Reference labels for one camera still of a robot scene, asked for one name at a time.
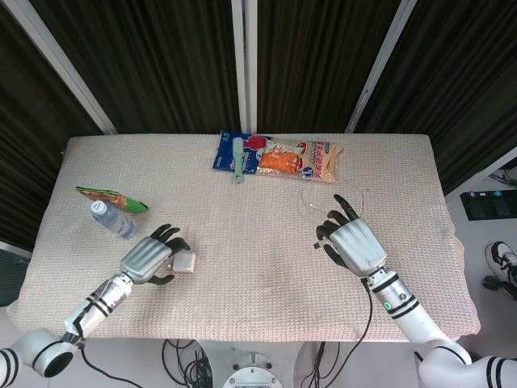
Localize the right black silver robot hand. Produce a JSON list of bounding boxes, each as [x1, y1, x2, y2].
[[314, 193, 388, 279]]

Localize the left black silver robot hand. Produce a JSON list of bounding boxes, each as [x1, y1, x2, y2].
[[120, 224, 191, 289]]

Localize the white charger adapter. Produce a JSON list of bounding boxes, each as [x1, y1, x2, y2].
[[172, 252, 196, 275]]

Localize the white usb cable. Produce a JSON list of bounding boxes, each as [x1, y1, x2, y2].
[[298, 179, 371, 251]]

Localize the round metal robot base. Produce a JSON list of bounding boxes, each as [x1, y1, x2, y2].
[[223, 351, 284, 388]]

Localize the clear plastic water bottle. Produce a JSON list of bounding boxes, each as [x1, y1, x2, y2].
[[90, 200, 137, 240]]

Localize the green orange snack packet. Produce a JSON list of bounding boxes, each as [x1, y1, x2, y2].
[[75, 185, 149, 215]]

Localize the orange gloves plastic package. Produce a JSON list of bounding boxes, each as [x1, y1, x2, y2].
[[254, 137, 345, 185]]

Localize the pink woven table mat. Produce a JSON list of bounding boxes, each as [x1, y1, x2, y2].
[[6, 133, 481, 343]]

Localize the blue white plastic packet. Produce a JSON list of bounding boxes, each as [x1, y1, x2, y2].
[[212, 129, 267, 175]]

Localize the green plastic brush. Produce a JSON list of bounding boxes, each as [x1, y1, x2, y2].
[[230, 137, 248, 185]]

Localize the black electronic device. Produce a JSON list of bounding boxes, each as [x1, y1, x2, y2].
[[460, 189, 517, 221]]

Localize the black white sneaker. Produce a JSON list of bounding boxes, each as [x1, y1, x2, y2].
[[484, 241, 517, 284]]

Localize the dark pleated curtain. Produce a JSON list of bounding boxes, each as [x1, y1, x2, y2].
[[0, 0, 517, 251]]

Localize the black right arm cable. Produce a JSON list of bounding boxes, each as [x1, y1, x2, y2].
[[338, 278, 373, 365]]

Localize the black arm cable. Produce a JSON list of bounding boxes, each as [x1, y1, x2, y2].
[[338, 278, 373, 365], [79, 343, 170, 383]]

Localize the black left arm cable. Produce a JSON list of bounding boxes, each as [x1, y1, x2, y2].
[[79, 343, 170, 383]]

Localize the white frame post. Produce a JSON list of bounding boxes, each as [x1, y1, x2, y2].
[[345, 0, 423, 133], [231, 0, 259, 131], [3, 0, 118, 134]]

